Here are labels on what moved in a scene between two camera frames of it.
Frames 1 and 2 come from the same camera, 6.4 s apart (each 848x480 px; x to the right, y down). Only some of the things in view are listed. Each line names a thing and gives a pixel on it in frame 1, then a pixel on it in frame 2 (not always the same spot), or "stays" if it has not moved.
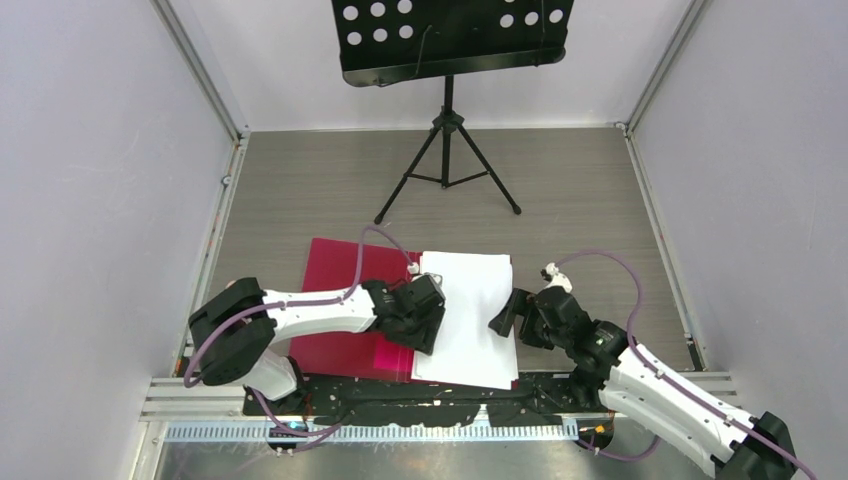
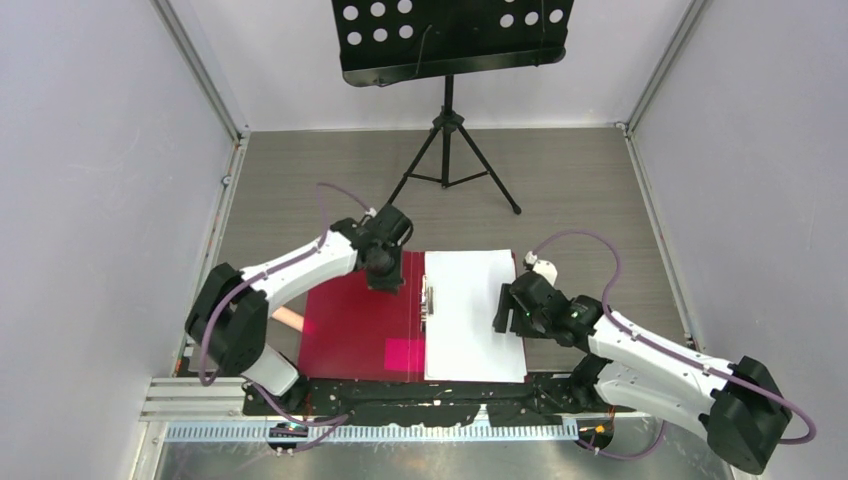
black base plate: [362, 402] stays
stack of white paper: [466, 350] stays
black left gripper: [423, 339] -> [391, 283]
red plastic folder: [332, 265] stays
